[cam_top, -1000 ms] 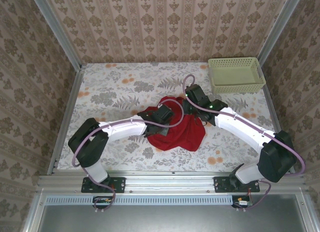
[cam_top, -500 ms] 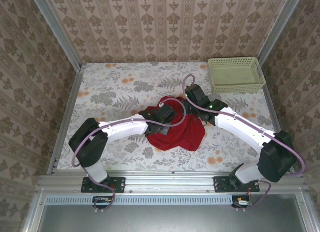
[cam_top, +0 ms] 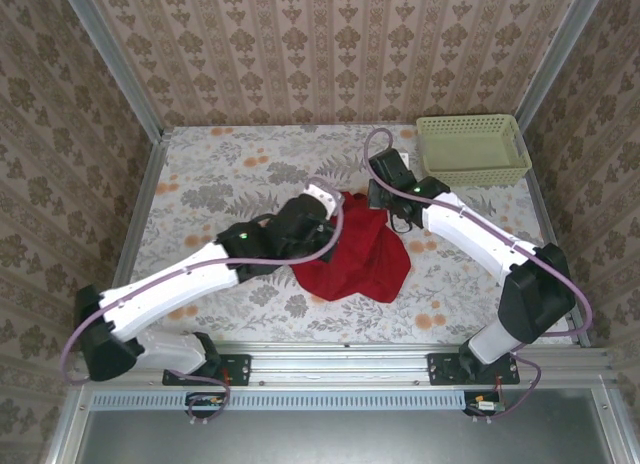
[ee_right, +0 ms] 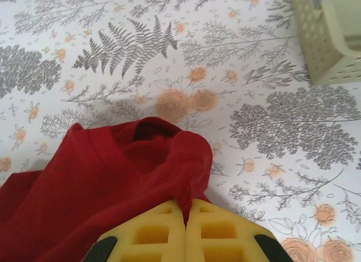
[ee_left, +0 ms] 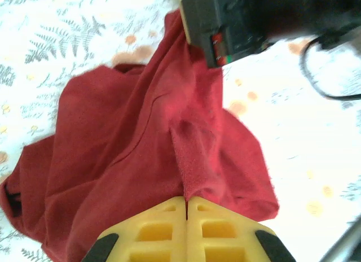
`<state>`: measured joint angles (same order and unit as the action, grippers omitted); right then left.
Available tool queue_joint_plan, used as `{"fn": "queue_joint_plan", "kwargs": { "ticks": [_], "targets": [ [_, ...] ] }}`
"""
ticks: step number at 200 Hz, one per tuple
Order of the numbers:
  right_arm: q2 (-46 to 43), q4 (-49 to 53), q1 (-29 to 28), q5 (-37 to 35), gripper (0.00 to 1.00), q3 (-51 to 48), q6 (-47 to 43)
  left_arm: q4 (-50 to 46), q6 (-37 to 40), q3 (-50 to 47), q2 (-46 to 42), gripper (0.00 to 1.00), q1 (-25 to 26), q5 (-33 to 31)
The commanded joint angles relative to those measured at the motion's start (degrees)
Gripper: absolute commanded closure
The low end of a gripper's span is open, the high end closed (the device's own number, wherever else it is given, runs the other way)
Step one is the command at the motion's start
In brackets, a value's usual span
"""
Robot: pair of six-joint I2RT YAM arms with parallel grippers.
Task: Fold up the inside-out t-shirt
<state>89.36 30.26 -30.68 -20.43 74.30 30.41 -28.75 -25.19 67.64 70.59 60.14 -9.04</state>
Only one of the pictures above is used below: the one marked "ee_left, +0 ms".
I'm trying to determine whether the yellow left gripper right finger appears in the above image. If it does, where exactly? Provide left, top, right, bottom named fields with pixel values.
left=186, top=196, right=296, bottom=262

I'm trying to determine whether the red t-shirt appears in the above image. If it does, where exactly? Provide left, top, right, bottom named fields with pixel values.
left=0, top=10, right=280, bottom=262

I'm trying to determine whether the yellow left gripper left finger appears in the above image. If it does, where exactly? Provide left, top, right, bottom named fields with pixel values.
left=81, top=196, right=187, bottom=262

